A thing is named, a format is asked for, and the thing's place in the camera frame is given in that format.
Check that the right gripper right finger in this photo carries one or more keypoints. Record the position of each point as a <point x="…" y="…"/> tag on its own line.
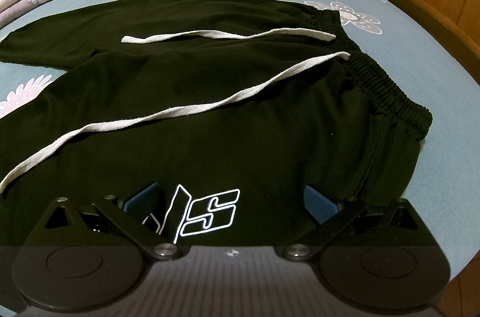
<point x="332" y="220"/>

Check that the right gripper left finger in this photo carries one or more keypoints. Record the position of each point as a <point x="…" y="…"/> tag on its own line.
<point x="139" y="217"/>

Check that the black drawstring pants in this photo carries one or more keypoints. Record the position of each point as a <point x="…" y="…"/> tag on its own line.
<point x="232" y="107"/>

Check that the teal patterned bed sheet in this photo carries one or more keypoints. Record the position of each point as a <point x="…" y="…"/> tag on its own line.
<point x="444" y="188"/>

